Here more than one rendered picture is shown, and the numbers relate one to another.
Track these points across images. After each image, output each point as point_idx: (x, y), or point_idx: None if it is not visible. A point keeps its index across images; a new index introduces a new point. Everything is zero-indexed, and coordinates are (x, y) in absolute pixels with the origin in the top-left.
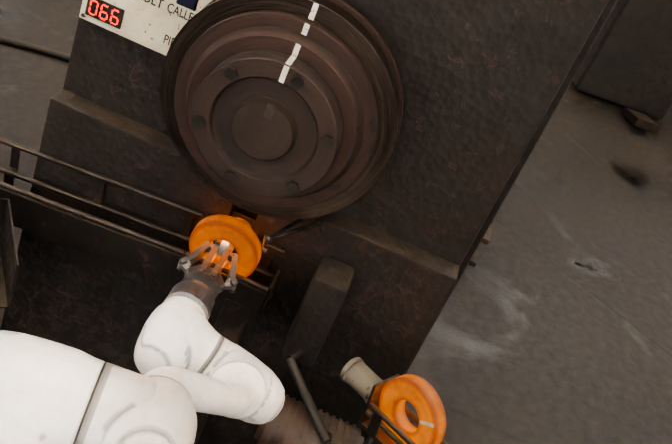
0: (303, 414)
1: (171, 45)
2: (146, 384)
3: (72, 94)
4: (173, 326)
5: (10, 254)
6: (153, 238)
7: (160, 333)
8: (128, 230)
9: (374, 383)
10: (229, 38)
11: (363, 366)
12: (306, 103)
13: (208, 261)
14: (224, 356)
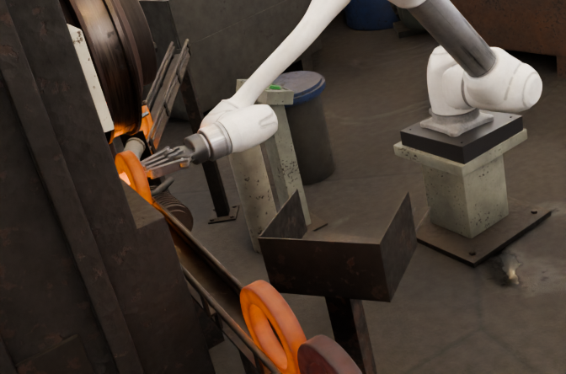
0: (162, 198)
1: (123, 34)
2: None
3: (136, 221)
4: (249, 106)
5: (288, 219)
6: (167, 213)
7: (259, 106)
8: (178, 222)
9: (135, 140)
10: None
11: (127, 148)
12: None
13: (169, 155)
14: (229, 110)
